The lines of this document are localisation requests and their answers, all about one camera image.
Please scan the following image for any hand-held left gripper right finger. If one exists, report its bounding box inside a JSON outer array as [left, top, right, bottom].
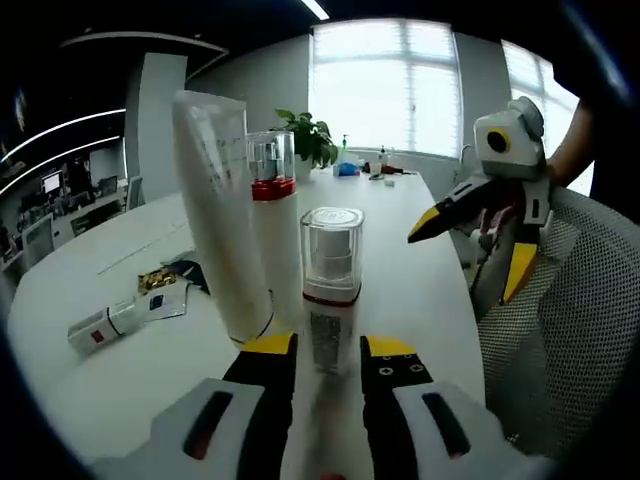
[[359, 334, 547, 480]]

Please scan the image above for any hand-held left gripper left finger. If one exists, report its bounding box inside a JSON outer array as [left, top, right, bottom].
[[92, 331, 300, 480]]

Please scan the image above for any small clear-capped skincare bottle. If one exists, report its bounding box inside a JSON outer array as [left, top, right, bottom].
[[298, 205, 366, 480]]

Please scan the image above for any tall red-collared skincare bottle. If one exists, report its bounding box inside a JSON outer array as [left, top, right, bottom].
[[245, 130, 304, 334]]

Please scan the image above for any white skincare tube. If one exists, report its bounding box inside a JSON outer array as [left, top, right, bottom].
[[171, 89, 275, 351]]

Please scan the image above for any gold foil skincare sachet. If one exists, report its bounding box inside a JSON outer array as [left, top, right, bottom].
[[137, 269, 179, 294]]

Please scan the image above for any small white red box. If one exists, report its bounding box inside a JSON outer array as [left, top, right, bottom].
[[67, 298, 149, 357]]

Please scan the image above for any person's right hand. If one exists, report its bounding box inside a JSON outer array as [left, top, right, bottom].
[[477, 202, 519, 252]]

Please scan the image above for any window with blinds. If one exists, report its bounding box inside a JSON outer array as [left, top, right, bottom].
[[501, 39, 584, 146], [309, 19, 459, 154]]

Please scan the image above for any white mesh office chair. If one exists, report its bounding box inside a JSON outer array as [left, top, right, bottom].
[[469, 187, 640, 459]]

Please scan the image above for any potted green plant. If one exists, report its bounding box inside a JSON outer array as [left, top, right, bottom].
[[274, 108, 340, 182]]

